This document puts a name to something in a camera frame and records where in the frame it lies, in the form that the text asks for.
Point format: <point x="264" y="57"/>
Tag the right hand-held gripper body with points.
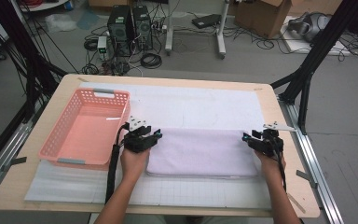
<point x="268" y="146"/>

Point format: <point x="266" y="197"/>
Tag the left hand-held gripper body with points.
<point x="136" y="141"/>

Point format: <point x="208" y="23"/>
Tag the lilac printed towel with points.
<point x="202" y="152"/>

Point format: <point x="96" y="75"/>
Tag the pink plastic basket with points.
<point x="87" y="133"/>

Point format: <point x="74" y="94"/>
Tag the person's right hand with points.
<point x="273" y="168"/>

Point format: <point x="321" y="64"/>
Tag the person's left hand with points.
<point x="135" y="166"/>

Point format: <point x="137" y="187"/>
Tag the white foam mat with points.
<point x="199" y="102"/>

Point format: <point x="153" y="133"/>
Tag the thin wooden strip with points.
<point x="296" y="203"/>

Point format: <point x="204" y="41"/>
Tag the white board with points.
<point x="295" y="45"/>

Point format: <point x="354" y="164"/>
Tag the small white device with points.
<point x="102" y="43"/>

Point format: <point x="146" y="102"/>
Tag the white metal stand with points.
<point x="168" y="34"/>

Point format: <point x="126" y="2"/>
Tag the black computer tower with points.
<point x="143" y="28"/>
<point x="119" y="31"/>

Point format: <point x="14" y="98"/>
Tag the large cardboard box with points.
<point x="261" y="18"/>

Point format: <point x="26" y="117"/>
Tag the grey headset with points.
<point x="310" y="26"/>

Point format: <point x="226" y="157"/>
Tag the black flat box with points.
<point x="206" y="20"/>

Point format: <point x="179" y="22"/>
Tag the clear plastic bag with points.
<point x="59" y="22"/>

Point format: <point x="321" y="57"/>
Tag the white round table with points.
<point x="49" y="6"/>

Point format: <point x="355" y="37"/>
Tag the aluminium rail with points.
<point x="9" y="146"/>
<point x="310" y="155"/>

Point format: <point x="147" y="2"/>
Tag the grey metal bracket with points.
<point x="304" y="175"/>
<point x="18" y="160"/>

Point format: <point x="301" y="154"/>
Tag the black metal frame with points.
<point x="12" y="28"/>
<point x="323" y="40"/>

